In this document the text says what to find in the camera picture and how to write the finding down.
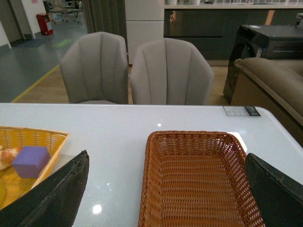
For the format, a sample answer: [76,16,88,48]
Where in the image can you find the dark grey kitchen counter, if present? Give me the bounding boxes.
[164,0,303,63]

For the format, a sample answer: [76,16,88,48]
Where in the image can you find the table corner label sticker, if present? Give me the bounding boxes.
[223,106,261,116]

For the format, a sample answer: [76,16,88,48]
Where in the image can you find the red bin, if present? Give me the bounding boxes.
[36,13,53,35]

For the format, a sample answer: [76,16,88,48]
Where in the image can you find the grey upholstered chair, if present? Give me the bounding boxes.
[60,32,128,105]
[131,38,214,105]

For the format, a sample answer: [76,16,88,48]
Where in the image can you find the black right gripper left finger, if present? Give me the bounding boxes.
[0,150,89,227]

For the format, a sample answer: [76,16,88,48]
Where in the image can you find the white refrigerator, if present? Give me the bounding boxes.
[125,0,165,65]

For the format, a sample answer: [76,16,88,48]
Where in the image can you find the purple foam cube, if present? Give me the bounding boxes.
[12,146,51,179]

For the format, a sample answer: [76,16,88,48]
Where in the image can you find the toy croissant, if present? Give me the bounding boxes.
[0,145,22,171]

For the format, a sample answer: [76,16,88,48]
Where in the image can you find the left grey upholstered chair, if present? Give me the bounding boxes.
[60,32,128,105]

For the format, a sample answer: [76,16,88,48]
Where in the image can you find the beige sofa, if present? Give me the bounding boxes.
[231,57,303,145]

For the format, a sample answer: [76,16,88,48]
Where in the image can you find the brown wicker basket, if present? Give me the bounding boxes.
[138,131,265,227]

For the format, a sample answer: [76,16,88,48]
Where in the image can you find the right grey upholstered chair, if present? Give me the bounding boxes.
[131,38,214,105]

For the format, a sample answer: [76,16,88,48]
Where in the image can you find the black washing machine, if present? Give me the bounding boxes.
[223,25,303,103]

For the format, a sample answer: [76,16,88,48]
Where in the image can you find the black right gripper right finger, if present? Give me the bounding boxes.
[245,153,303,227]

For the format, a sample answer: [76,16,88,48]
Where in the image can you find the yellow wicker basket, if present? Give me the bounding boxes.
[0,126,69,209]

